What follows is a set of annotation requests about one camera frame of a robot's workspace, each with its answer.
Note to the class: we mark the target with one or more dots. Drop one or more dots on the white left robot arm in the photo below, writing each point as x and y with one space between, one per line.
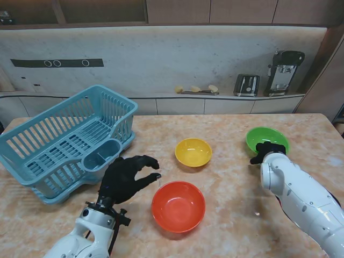
80 239

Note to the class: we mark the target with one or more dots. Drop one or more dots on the black silver coffee machine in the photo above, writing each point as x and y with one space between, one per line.
282 72

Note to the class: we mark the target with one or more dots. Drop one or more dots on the orange plastic bowl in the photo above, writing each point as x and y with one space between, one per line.
177 207

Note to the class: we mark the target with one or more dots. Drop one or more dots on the grey counter with drawers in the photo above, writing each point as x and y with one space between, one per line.
182 105

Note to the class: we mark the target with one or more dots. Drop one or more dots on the small dark shelf item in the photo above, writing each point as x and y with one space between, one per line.
5 16

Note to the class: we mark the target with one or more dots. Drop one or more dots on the black wall socket rail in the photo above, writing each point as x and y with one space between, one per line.
70 63

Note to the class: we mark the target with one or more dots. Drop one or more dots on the yellow plastic bowl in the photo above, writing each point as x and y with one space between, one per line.
193 154

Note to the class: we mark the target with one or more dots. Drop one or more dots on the dark furniture piece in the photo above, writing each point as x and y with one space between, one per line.
340 118

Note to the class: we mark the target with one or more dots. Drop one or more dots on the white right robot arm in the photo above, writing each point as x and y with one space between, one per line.
301 196

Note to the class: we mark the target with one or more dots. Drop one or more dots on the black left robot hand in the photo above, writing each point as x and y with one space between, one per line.
121 178

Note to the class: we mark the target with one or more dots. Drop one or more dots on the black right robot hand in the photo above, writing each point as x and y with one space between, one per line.
268 147

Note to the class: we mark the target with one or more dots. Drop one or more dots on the light blue plastic dish rack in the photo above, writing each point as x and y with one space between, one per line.
40 158

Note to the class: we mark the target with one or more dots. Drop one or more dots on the wooden wall cabinets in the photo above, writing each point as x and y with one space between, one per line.
177 10

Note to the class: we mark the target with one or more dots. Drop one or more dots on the yellow bread piece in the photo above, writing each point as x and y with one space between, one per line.
179 89
195 88
213 88

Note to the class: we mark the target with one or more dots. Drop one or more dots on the dark cutting board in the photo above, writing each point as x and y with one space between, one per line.
199 93

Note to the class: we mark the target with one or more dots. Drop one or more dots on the green plastic bowl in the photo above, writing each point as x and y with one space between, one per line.
264 135

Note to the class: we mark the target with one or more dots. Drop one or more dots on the black silver toaster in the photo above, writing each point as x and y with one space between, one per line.
246 85

